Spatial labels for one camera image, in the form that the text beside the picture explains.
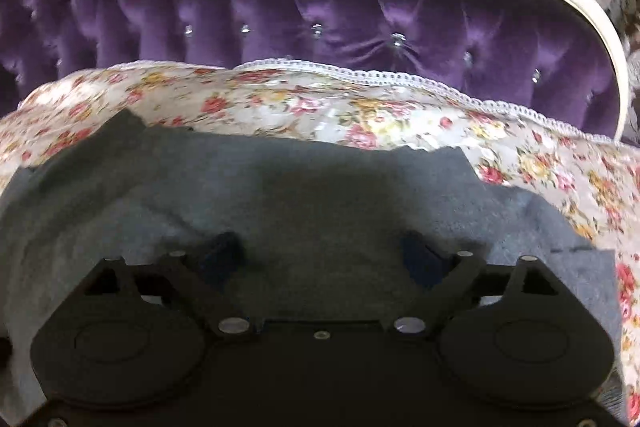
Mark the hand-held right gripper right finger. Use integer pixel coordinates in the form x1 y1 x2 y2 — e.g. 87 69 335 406
391 231 558 339

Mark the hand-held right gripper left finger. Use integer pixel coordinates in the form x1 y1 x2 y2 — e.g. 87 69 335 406
82 232 257 339

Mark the grey argyle sweater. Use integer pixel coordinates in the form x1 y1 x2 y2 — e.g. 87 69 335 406
0 109 625 427

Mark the floral blanket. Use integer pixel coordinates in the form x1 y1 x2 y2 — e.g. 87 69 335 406
0 57 640 358

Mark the purple tufted sofa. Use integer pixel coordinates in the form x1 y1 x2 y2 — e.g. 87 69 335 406
0 0 629 142

